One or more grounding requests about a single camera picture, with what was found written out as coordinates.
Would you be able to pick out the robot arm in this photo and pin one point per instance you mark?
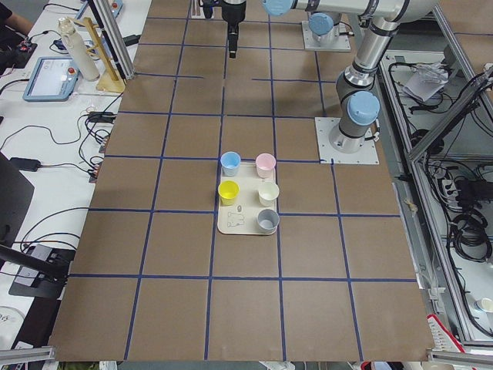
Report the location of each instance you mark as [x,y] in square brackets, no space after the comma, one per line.
[327,27]
[359,105]

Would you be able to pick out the white power strip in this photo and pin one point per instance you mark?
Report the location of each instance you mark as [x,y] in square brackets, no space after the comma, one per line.
[448,188]

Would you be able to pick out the cream white plastic cup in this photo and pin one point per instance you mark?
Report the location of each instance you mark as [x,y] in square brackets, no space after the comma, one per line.
[268,193]

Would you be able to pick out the wooden stand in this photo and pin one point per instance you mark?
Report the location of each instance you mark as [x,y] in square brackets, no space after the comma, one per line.
[109,80]

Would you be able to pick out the grey plastic cup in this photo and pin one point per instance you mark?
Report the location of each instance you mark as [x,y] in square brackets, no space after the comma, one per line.
[268,221]

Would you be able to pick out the crumpled white paper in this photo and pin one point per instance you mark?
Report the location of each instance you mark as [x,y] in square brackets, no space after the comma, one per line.
[427,80]

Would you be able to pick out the aluminium frame post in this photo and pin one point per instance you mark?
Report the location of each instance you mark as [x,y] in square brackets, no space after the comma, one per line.
[107,23]

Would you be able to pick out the yellow plastic cup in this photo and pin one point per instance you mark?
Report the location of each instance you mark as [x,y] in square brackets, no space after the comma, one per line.
[228,191]

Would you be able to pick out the cream serving tray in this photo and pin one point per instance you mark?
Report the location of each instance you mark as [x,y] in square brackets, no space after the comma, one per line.
[241,217]

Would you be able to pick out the black power adapter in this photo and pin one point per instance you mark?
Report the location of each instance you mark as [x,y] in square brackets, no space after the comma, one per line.
[26,164]

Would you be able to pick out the blue plastic cup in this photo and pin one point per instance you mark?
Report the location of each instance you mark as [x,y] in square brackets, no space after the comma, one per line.
[230,163]

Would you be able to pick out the blue teach pendant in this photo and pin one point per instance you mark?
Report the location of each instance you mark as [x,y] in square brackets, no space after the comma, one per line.
[53,80]

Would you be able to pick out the pink plastic cup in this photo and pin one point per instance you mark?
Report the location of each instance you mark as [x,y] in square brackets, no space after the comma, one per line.
[265,164]

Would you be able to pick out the black usb hub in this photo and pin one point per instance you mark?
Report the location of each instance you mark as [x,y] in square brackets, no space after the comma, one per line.
[101,117]

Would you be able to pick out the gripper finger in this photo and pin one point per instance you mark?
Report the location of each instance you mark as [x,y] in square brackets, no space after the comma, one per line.
[232,35]

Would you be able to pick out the white water bottle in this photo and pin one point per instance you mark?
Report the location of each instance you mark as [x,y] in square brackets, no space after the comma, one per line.
[75,46]

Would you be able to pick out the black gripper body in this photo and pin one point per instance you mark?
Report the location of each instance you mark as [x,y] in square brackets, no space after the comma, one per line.
[233,13]

